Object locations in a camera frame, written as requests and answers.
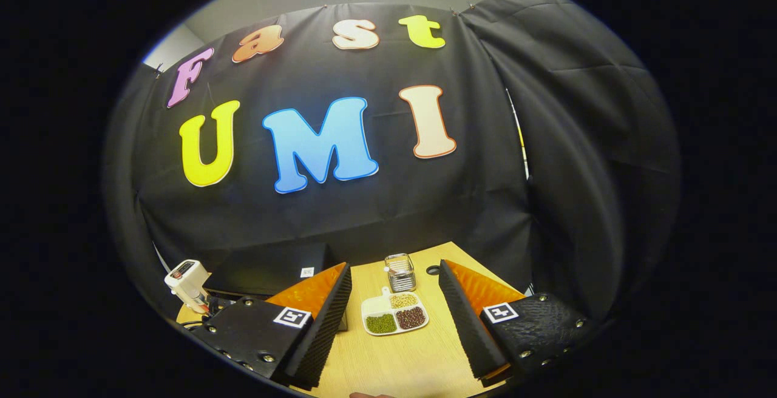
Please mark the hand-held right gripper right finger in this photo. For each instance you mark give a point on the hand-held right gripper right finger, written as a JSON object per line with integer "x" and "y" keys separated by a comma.
{"x": 464, "y": 325}

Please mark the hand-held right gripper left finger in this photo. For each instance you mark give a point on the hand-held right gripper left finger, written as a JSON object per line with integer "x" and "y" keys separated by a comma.
{"x": 325, "y": 325}

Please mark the black electric oven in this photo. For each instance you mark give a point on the black electric oven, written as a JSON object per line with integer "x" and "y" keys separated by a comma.
{"x": 267, "y": 270}

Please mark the white divided plate with beans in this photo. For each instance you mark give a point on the white divided plate with beans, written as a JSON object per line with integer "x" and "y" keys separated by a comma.
{"x": 379, "y": 304}

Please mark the black table grommet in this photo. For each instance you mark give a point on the black table grommet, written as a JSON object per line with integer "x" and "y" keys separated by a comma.
{"x": 433, "y": 269}

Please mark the black backdrop cloth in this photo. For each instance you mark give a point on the black backdrop cloth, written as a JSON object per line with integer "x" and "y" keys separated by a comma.
{"x": 425, "y": 204}

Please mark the clear plastic bottle red cap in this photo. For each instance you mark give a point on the clear plastic bottle red cap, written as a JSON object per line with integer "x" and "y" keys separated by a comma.
{"x": 195, "y": 301}

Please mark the white toaster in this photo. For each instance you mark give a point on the white toaster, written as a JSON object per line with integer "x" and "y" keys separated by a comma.
{"x": 199, "y": 272}

